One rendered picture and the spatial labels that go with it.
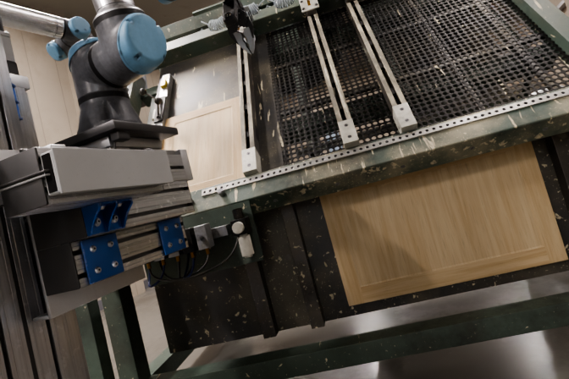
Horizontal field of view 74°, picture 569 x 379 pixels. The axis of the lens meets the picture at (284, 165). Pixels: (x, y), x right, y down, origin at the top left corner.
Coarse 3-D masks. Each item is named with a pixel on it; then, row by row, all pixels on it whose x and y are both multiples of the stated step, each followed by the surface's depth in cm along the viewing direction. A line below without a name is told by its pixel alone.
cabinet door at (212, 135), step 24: (168, 120) 201; (192, 120) 195; (216, 120) 190; (168, 144) 189; (192, 144) 184; (216, 144) 179; (240, 144) 174; (192, 168) 174; (216, 168) 169; (240, 168) 164
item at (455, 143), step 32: (480, 128) 137; (512, 128) 134; (544, 128) 135; (352, 160) 146; (384, 160) 141; (416, 160) 142; (448, 160) 144; (192, 192) 160; (256, 192) 150; (288, 192) 148; (320, 192) 151
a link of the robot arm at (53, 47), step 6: (54, 42) 144; (60, 42) 143; (48, 48) 145; (54, 48) 143; (60, 48) 144; (66, 48) 144; (54, 54) 146; (60, 54) 145; (66, 54) 147; (60, 60) 147
